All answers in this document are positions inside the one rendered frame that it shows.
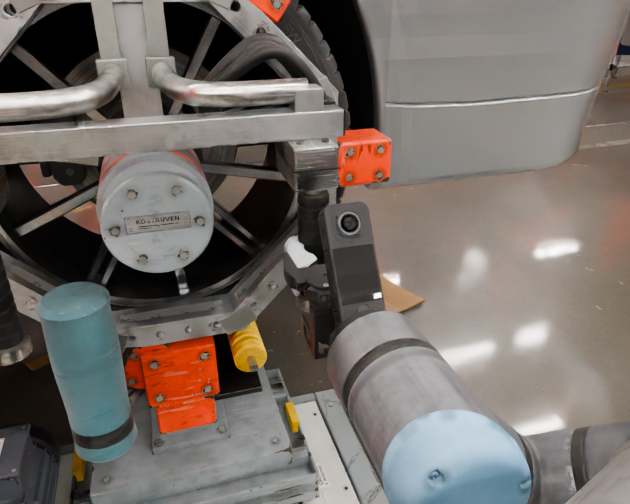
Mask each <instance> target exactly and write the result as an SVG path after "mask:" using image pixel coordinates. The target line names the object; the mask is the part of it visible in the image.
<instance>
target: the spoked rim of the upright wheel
mask: <svg viewBox="0 0 630 504"><path fill-rule="evenodd" d="M181 3H184V4H187V5H190V6H192V7H195V8H197V9H200V10H202V11H204V12H205V13H207V14H208V15H209V16H208V18H207V20H206V23H205V25H204V27H203V29H202V32H201V34H200V36H199V38H198V40H197V43H196V45H195V47H194V49H193V52H192V54H191V56H190V58H189V61H188V63H187V65H186V67H185V69H184V72H183V74H182V76H181V77H183V78H186V79H191V80H195V79H196V77H197V75H198V73H199V71H200V68H201V66H202V64H203V62H204V60H205V58H206V55H207V53H208V51H209V49H210V47H211V44H212V42H213V40H214V38H215V36H216V34H217V31H218V29H219V27H220V25H223V26H224V27H225V28H226V29H227V30H228V31H229V32H230V33H231V34H232V35H233V36H234V37H235V38H236V39H237V40H238V42H239V43H240V42H241V41H242V40H243V39H242V38H241V37H240V36H239V35H238V34H237V33H236V32H235V31H234V30H233V29H232V28H231V27H230V26H229V25H228V24H227V23H226V22H225V21H224V20H223V19H222V18H220V17H219V16H218V15H217V14H216V13H215V12H214V11H213V10H212V9H211V8H210V7H209V6H208V5H207V4H206V3H205V2H181ZM72 4H75V3H61V4H45V6H44V7H43V8H42V9H41V11H40V12H39V13H38V15H37V16H36V17H35V19H34V20H33V21H32V22H31V24H30V25H29V26H28V28H27V29H26V30H25V32H24V33H23V34H22V35H21V37H20V38H19V39H18V41H17V42H16V43H15V45H14V46H13V47H12V48H11V50H10V51H9V52H8V54H7V55H6V56H5V58H4V59H3V60H2V61H1V63H0V93H6V91H7V85H8V81H9V77H10V73H11V70H12V67H13V65H14V62H15V60H16V58H17V59H18V60H19V61H20V62H22V63H23V64H24V65H25V66H26V67H28V68H29V69H30V70H31V71H33V72H34V73H35V74H36V75H37V76H39V77H40V78H41V79H42V80H44V81H45V82H46V83H47V84H48V85H50V86H51V87H52V88H53V89H62V88H69V87H74V86H73V85H71V84H70V83H69V82H68V81H67V80H65V79H64V78H63V77H62V76H61V75H59V74H58V73H57V72H56V71H55V70H54V69H52V68H51V67H50V66H49V65H48V64H46V63H45V62H44V61H43V60H42V59H40V58H39V57H38V56H37V55H36V54H35V53H33V52H32V51H31V50H30V49H29V48H27V47H26V46H25V45H24V44H25V42H26V41H27V40H28V38H29V37H30V36H31V34H32V33H33V32H34V31H35V30H36V29H37V28H38V27H39V26H40V25H41V24H42V23H43V22H44V21H45V20H46V19H47V18H49V17H50V16H51V15H53V14H54V13H55V12H57V11H58V10H60V9H62V8H64V7H67V6H69V5H72ZM256 69H257V71H258V73H259V75H260V78H261V80H267V79H282V78H281V77H280V76H279V75H278V74H277V73H276V72H275V71H274V70H273V69H272V68H271V67H270V66H269V65H268V64H267V63H266V62H265V61H264V62H262V63H260V64H259V65H257V66H256ZM84 114H85V115H86V116H87V117H89V118H90V119H91V120H106V119H121V118H124V113H123V109H121V110H120V111H118V112H117V113H115V114H114V115H113V116H112V117H109V116H108V115H107V114H106V113H105V112H103V111H102V110H101V109H100V108H98V109H96V110H93V111H90V112H87V113H84ZM275 148H276V142H269V143H268V149H267V153H266V157H265V160H264V163H263V166H258V165H249V164H240V163H232V162H223V161H214V160H206V159H203V154H202V149H201V148H197V149H193V150H194V152H195V154H196V155H197V157H198V159H199V161H200V164H201V167H202V169H203V171H204V173H210V174H219V175H229V176H238V177H247V178H257V179H256V181H255V183H254V185H253V186H252V188H251V189H250V191H249V192H248V194H247V195H246V196H245V198H244V199H243V200H242V201H241V202H240V203H239V204H238V205H237V206H236V207H235V208H234V209H233V210H232V211H231V212H229V211H228V210H227V209H226V208H225V207H223V206H222V205H221V204H220V203H219V202H218V201H216V200H215V199H214V198H213V197H212V198H213V207H214V211H215V212H217V213H218V214H219V215H220V216H221V217H223V218H222V219H221V220H220V219H219V218H217V217H216V216H215V215H214V214H213V218H214V227H213V233H212V236H211V239H210V241H209V244H208V245H207V247H206V249H205V250H204V251H203V253H202V254H201V255H200V256H199V257H198V258H197V259H195V260H194V261H193V262H192V263H190V264H188V265H187V266H185V267H182V268H180V269H178V270H174V271H170V272H165V273H149V272H143V271H139V270H136V269H133V268H131V267H129V266H127V265H125V264H123V263H122V262H120V261H119V260H118V259H117V258H116V257H114V256H113V254H112V253H111V252H110V251H109V250H108V248H107V246H106V245H105V243H104V241H103V238H102V235H100V234H97V233H94V232H92V231H89V230H87V229H85V228H83V227H81V226H79V225H77V224H75V223H74V222H72V221H70V220H69V219H67V218H66V217H64V216H63V215H64V214H66V213H68V212H70V211H72V210H73V209H75V208H77V207H79V206H81V205H83V204H85V203H87V202H89V201H90V200H92V199H94V198H96V197H97V192H98V186H99V180H98V181H96V182H94V183H92V184H90V185H88V186H86V187H84V188H82V189H81V190H79V191H77V192H75V193H73V194H71V195H69V196H67V197H65V198H64V199H62V200H60V201H58V202H56V203H54V204H52V205H49V204H48V203H47V202H46V201H45V200H44V199H43V198H42V197H41V196H40V194H39V193H38V192H37V191H36V190H35V189H34V187H33V186H32V185H31V183H30V182H29V180H28V179H27V178H26V176H25V174H24V173H23V171H22V169H21V167H20V165H19V163H17V164H4V168H5V171H7V174H6V175H7V179H8V182H9V186H10V190H11V195H10V197H9V199H8V201H7V202H6V204H5V206H4V208H3V210H2V212H1V214H0V243H1V244H2V245H3V246H4V247H5V248H6V249H7V250H8V251H9V252H10V253H11V254H12V255H13V256H14V257H15V258H16V259H17V260H19V261H21V262H22V263H24V264H26V265H28V266H30V267H31V268H33V269H35V270H37V271H39V272H41V273H42V274H44V275H46V276H48V277H50V278H51V279H53V280H55V281H57V282H59V283H61V284H62V285H64V284H68V283H73V282H92V283H95V284H98V285H100V286H103V287H104V288H106V289H107V290H108V291H109V294H110V304H113V305H120V306H131V307H144V306H150V305H157V304H163V303H170V302H176V301H183V300H189V299H196V298H201V297H204V296H207V295H210V294H212V293H215V292H217V291H219V290H221V289H223V288H225V287H227V286H229V285H231V284H232V283H234V282H236V281H237V280H239V279H240V278H242V277H243V276H244V275H245V274H246V273H247V272H248V271H249V270H250V269H251V268H252V267H253V266H254V265H255V263H256V262H257V261H258V260H259V259H260V258H261V257H262V256H263V255H264V254H265V253H266V251H267V250H268V249H269V248H270V247H271V246H272V245H273V244H274V243H275V242H276V241H277V240H278V238H279V237H280V236H281V235H282V234H283V233H284V232H285V231H286V230H287V229H288V228H289V226H290V225H291V224H292V222H293V220H294V218H295V216H296V214H297V206H298V202H297V193H296V192H295V191H294V190H293V189H292V188H291V186H290V185H289V184H288V182H287V181H286V180H285V178H284V177H283V176H282V174H281V173H280V172H279V170H278V169H277V167H276V150H275ZM104 157H105V156H101V157H89V158H77V159H65V160H53V161H49V162H59V163H68V164H78V165H87V166H97V169H98V173H99V175H100V173H101V167H102V163H103V160H104Z"/></svg>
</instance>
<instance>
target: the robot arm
mask: <svg viewBox="0 0 630 504"><path fill-rule="evenodd" d="M318 223H319V229H320V235H321V242H322V248H323V254H324V260H325V264H321V265H317V258H316V257H315V256H314V254H311V253H309V252H307V251H306V250H305V249H304V244H302V243H300V242H299V238H298V236H293V237H290V238H288V240H287V241H286V243H285V245H284V262H283V266H284V278H285V281H286V283H287V284H288V286H289V287H290V288H291V289H292V291H293V293H294V294H295V295H296V296H299V293H300V291H304V296H305V298H306V299H307V300H308V301H309V318H310V325H309V323H308V322H307V320H306V318H305V316H304V314H301V332H302V334H303V336H304V338H305V340H306V342H307V345H308V347H309V349H310V351H311V353H312V355H313V357H314V359H315V360H316V359H321V358H326V357H327V361H326V364H327V372H328V375H329V377H330V380H331V382H332V384H333V386H334V388H335V390H336V392H337V394H338V396H339V398H340V400H341V402H342V404H343V406H344V408H345V409H346V411H347V412H348V414H349V416H350V418H351V420H352V422H353V424H354V426H355V428H356V430H357V432H358V434H359V436H360V438H361V440H362V442H363V444H364V446H365V448H366V450H367V452H368V454H369V456H370V458H371V460H372V462H373V464H374V466H375V468H376V470H377V472H378V474H379V476H380V478H381V480H382V482H383V487H384V491H385V494H386V497H387V499H388V501H389V503H390V504H630V420H627V421H620V422H614V423H607V424H600V425H593V426H588V427H581V428H580V427H579V428H572V429H565V430H559V431H552V432H546V433H539V434H532V435H521V434H520V433H519V432H518V431H516V430H515V429H514V428H513V427H511V426H510V425H509V424H508V423H507V422H506V421H504V420H503V419H502V418H500V417H499V416H498V415H497V414H495V413H494V412H493V411H492V410H490V409H489V408H488V407H487V406H485V405H484V404H483V403H482V402H481V401H480V400H479V399H478V398H477V397H476V396H475V395H474V394H473V393H472V392H471V391H470V390H469V388H468V387H467V386H466V385H465V383H464V382H463V381H462V380H461V379H460V377H459V376H458V375H457V374H456V372H455V371H454V370H453V369H452V368H451V366H450V365H449V364H448V363H447V361H446V360H445V359H444V358H443V357H442V355H441V354H440V353H439V352H438V351H437V349H436V348H435V347H433V346H432V345H431V343H430V342H429V341H428V340H427V338H426V337H425V336H424V335H423V333H422V332H421V331H420V330H419V329H418V327H417V326H416V325H415V324H414V322H413V321H412V320H411V319H410V318H408V317H406V316H405V315H403V314H401V313H397V312H393V311H387V310H386V309H385V303H384V297H383V291H382V285H381V279H380V273H379V272H380V270H379V268H378V262H377V256H376V250H375V244H374V238H373V232H372V227H371V221H370V215H369V209H368V206H367V205H366V204H365V203H363V202H358V201H357V202H348V203H340V204H331V205H329V206H327V207H326V208H324V209H323V210H322V211H321V212H320V213H319V215H318ZM306 328H307V330H308V332H309V334H310V336H311V342H310V340H309V338H308V336H307V332H306ZM319 343H321V344H327V345H328V348H325V349H324V352H320V351H319Z"/></svg>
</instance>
